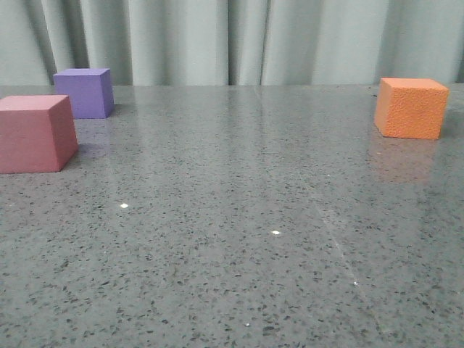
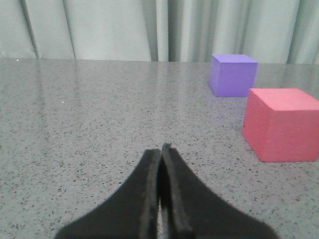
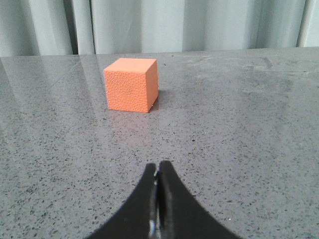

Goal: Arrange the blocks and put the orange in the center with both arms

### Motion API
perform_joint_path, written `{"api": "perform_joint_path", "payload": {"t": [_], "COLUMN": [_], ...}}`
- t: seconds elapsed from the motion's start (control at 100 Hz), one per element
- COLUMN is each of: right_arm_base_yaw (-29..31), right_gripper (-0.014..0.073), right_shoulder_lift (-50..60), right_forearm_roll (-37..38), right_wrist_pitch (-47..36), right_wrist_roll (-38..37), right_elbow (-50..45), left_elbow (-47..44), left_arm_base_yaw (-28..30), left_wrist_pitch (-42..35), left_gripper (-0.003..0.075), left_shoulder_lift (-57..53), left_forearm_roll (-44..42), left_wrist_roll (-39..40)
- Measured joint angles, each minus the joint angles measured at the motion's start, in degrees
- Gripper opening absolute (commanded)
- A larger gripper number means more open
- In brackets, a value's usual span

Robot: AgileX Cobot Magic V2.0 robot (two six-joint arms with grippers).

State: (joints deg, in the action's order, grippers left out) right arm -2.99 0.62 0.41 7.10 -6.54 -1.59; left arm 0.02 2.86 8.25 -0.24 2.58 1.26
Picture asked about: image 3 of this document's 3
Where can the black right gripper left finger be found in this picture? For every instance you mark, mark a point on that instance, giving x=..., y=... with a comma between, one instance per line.
x=137, y=217

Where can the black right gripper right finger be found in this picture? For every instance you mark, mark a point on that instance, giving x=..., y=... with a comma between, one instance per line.
x=180, y=215

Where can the orange foam cube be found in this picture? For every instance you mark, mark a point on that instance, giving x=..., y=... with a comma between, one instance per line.
x=132, y=84

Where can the pale green curtain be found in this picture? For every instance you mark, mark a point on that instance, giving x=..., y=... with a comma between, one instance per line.
x=65, y=27

